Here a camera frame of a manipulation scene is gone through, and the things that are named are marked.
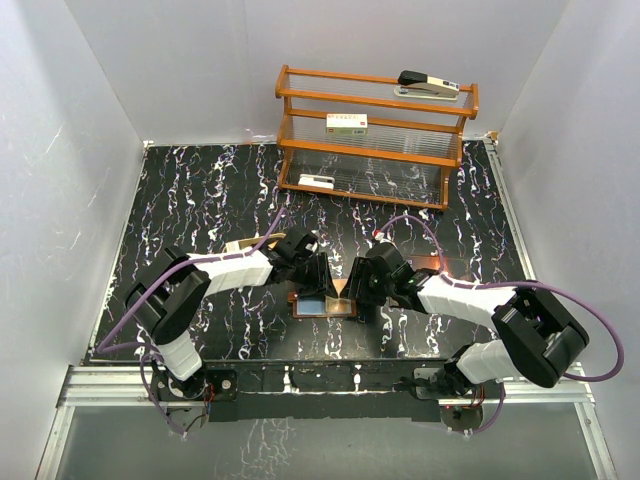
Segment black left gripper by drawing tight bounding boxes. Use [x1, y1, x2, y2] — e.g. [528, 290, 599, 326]
[288, 252, 337, 302]

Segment brown leather card holder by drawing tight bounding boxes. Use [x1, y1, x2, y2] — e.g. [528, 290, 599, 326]
[287, 292, 357, 318]

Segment beige oval card tray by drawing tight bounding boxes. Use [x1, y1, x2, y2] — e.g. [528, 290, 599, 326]
[222, 233, 284, 254]

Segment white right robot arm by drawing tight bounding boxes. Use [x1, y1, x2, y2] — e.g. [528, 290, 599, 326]
[340, 242, 589, 397]

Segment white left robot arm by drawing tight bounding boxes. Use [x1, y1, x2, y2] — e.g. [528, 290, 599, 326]
[124, 226, 338, 399]

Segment dark book three days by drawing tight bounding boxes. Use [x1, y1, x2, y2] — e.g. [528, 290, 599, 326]
[406, 254, 494, 284]

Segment small white box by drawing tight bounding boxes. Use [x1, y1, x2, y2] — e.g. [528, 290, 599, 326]
[298, 174, 335, 190]

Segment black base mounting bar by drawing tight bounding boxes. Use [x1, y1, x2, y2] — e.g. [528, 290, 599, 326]
[149, 357, 506, 426]

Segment orange wooden shelf rack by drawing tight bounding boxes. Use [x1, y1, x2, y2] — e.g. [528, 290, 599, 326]
[275, 65, 479, 210]

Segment white staples box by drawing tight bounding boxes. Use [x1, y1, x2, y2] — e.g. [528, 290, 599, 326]
[325, 113, 369, 136]

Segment black and beige stapler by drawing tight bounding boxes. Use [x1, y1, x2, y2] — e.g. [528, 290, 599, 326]
[394, 70, 460, 101]

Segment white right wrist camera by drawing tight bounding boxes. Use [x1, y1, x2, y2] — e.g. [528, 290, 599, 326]
[373, 230, 393, 245]

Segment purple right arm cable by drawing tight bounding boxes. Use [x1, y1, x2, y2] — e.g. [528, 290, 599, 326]
[372, 214, 626, 436]

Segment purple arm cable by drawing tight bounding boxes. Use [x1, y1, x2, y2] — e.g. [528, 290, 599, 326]
[372, 214, 626, 436]
[95, 207, 290, 436]

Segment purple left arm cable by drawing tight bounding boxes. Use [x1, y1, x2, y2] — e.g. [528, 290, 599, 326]
[95, 207, 290, 436]

